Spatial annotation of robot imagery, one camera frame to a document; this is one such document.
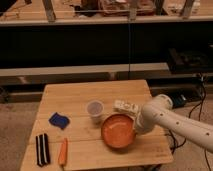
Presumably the black box on shelf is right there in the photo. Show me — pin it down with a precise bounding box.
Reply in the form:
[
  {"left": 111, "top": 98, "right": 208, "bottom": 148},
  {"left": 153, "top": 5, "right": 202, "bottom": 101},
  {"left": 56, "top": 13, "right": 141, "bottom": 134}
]
[{"left": 167, "top": 48, "right": 213, "bottom": 74}]

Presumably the white rectangular packet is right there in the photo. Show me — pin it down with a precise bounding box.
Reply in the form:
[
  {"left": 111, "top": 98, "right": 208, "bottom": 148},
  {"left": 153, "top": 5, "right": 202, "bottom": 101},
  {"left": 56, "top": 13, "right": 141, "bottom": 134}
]
[{"left": 114, "top": 100, "right": 140, "bottom": 115}]

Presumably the black vertical cable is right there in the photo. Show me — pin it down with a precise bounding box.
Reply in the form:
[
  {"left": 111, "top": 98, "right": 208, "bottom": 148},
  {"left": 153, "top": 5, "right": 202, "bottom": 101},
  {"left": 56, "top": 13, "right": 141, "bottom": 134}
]
[{"left": 127, "top": 14, "right": 132, "bottom": 81}]

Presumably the wooden table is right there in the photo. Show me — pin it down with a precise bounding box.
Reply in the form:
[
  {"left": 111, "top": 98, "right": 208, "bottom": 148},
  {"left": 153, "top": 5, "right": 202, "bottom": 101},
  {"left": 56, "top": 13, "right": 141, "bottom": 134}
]
[{"left": 19, "top": 79, "right": 175, "bottom": 171}]

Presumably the blue sponge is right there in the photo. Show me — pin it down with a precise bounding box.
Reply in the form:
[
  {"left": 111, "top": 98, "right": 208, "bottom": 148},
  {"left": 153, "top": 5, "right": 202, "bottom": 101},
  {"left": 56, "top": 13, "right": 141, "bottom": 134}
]
[{"left": 49, "top": 113, "right": 70, "bottom": 129}]

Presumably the long wooden shelf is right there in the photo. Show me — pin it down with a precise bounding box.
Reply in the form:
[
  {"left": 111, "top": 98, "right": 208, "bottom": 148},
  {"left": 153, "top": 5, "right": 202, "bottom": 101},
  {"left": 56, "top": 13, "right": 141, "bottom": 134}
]
[{"left": 0, "top": 63, "right": 169, "bottom": 85}]

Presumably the black cable on floor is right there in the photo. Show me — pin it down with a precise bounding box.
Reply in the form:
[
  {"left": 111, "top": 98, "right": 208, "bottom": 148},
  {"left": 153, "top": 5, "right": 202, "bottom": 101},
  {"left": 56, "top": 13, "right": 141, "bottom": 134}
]
[{"left": 166, "top": 74, "right": 213, "bottom": 171}]

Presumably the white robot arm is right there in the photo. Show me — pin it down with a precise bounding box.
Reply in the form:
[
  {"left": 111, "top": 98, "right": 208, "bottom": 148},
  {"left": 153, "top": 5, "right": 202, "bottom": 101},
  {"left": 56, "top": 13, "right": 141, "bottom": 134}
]
[{"left": 134, "top": 94, "right": 213, "bottom": 153}]

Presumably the orange carrot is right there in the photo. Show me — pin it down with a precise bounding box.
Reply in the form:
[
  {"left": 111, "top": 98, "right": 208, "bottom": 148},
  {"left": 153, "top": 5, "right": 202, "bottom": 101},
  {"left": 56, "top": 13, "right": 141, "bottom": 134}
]
[{"left": 58, "top": 138, "right": 68, "bottom": 166}]

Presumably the clear plastic cup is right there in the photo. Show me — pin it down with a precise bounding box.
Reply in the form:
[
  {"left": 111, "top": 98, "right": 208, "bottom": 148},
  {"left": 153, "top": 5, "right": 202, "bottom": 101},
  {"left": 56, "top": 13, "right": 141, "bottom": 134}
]
[{"left": 86, "top": 100, "right": 104, "bottom": 124}]

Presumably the orange ceramic bowl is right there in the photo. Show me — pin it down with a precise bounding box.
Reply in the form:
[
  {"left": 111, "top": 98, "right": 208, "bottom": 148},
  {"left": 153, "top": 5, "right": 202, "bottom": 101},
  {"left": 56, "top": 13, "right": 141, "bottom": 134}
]
[{"left": 101, "top": 114, "right": 135, "bottom": 149}]

